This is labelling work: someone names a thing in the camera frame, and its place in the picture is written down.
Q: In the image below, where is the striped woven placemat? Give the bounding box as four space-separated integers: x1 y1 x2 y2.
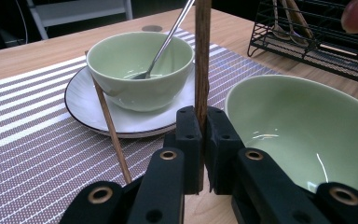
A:
0 27 281 224

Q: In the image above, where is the grey table cable grommet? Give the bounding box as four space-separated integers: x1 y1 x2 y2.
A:
141 24 163 33

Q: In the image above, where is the black wire cutlery rack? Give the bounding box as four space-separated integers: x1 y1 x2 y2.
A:
247 0 358 105

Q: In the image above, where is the grey plate dark rim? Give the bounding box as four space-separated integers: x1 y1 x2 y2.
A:
64 63 200 139

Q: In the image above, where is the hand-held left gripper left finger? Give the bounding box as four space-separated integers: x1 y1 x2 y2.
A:
162 105 203 195

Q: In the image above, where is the green ceramic bowl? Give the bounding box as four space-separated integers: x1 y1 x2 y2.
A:
224 74 358 203
86 31 196 113

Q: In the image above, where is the white metal stand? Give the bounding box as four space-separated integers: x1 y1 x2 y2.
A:
26 0 134 41

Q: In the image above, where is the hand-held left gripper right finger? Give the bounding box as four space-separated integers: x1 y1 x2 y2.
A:
204 105 247 195

